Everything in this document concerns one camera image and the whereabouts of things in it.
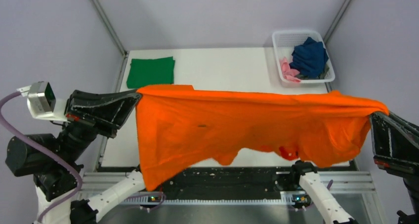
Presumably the dark grey t-shirt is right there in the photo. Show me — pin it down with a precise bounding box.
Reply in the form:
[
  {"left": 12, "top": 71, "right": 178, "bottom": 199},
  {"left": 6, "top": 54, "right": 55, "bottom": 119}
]
[{"left": 297, "top": 64, "right": 330, "bottom": 80}]

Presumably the orange t-shirt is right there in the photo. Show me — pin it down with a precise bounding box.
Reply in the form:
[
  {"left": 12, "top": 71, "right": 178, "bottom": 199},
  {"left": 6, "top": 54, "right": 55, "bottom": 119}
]
[{"left": 135, "top": 85, "right": 390, "bottom": 191}]

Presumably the white plastic basket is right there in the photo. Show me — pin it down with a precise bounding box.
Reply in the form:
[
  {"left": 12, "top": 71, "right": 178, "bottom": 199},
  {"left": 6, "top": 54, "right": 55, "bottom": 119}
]
[{"left": 272, "top": 29, "right": 335, "bottom": 87}]

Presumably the folded green t-shirt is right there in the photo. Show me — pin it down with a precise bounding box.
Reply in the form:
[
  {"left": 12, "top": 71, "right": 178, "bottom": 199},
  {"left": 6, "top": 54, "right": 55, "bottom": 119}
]
[{"left": 126, "top": 57, "right": 175, "bottom": 89}]

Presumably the pink t-shirt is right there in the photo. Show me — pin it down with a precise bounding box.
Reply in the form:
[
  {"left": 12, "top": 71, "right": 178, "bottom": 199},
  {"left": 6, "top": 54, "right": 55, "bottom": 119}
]
[{"left": 279, "top": 57, "right": 301, "bottom": 83}]

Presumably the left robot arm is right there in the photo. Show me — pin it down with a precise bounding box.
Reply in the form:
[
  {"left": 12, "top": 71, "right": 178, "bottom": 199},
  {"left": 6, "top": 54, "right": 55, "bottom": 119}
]
[{"left": 0, "top": 86, "right": 159, "bottom": 224}]

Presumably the dark blue t-shirt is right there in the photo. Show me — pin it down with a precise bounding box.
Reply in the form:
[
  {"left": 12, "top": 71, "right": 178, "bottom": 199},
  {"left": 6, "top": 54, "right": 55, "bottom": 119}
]
[{"left": 290, "top": 37, "right": 329, "bottom": 77}]

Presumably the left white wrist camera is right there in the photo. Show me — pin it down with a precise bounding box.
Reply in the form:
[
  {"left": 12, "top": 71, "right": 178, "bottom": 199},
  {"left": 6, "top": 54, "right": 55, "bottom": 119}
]
[{"left": 17, "top": 81, "right": 67, "bottom": 122}]

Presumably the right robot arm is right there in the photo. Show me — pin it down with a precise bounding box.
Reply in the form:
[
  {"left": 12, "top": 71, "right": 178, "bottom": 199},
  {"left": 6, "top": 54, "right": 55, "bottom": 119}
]
[{"left": 290, "top": 112, "right": 419, "bottom": 224}]

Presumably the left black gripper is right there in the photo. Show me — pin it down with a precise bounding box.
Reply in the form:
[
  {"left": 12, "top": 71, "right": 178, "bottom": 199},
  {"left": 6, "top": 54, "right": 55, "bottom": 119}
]
[{"left": 58, "top": 87, "right": 145, "bottom": 161}]

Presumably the aluminium frame rail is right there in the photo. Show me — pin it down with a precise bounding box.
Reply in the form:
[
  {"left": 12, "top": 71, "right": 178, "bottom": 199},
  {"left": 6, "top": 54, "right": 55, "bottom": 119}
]
[{"left": 76, "top": 172, "right": 376, "bottom": 206}]

